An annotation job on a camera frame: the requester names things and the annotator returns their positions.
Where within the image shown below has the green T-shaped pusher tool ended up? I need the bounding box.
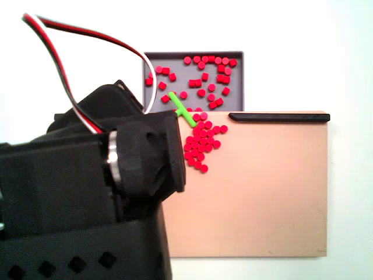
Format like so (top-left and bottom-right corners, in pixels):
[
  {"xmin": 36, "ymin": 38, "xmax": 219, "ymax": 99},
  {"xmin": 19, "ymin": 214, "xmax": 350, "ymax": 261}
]
[{"xmin": 168, "ymin": 92, "xmax": 196, "ymax": 128}]

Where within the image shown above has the grey tray container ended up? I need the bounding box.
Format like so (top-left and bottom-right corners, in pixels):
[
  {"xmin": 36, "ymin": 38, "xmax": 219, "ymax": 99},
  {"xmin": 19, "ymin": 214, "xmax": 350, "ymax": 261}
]
[{"xmin": 142, "ymin": 51, "xmax": 245, "ymax": 113}]

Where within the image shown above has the pink flat board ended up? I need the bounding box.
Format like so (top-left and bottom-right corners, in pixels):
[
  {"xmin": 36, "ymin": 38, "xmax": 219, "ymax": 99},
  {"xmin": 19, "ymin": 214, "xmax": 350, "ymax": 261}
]
[{"xmin": 161, "ymin": 110, "xmax": 329, "ymax": 258}]

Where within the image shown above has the black foam bumper strip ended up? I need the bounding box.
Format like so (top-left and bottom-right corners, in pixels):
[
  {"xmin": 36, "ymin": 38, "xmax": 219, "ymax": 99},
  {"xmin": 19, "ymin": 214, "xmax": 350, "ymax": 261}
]
[{"xmin": 228, "ymin": 112, "xmax": 331, "ymax": 123}]

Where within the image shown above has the red white black servo cable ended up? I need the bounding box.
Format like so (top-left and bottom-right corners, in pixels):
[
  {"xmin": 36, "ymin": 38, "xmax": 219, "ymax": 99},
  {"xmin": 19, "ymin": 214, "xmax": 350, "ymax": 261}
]
[{"xmin": 22, "ymin": 13, "xmax": 158, "ymax": 135}]

